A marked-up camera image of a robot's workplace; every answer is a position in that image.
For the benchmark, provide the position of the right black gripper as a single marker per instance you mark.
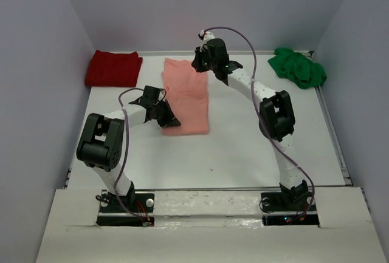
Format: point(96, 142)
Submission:
point(199, 63)

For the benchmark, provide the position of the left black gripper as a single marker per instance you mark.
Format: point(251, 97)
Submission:
point(162, 113)

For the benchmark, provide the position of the pink t shirt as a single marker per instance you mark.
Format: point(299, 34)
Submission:
point(187, 94)

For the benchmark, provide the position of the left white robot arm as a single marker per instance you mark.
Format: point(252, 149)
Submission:
point(104, 142)

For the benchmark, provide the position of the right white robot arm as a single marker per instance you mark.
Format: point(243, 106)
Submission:
point(276, 122)

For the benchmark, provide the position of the folded red t shirt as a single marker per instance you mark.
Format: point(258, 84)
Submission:
point(108, 69)

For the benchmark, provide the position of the crumpled green t shirt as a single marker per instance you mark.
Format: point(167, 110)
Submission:
point(297, 68)

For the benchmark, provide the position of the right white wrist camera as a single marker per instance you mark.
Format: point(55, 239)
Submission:
point(205, 36)

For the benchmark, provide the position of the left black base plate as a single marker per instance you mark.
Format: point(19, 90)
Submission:
point(111, 213)

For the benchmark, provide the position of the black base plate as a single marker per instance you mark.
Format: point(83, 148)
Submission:
point(279, 213)
point(111, 213)

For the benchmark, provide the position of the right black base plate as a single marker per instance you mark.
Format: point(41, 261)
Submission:
point(279, 213)

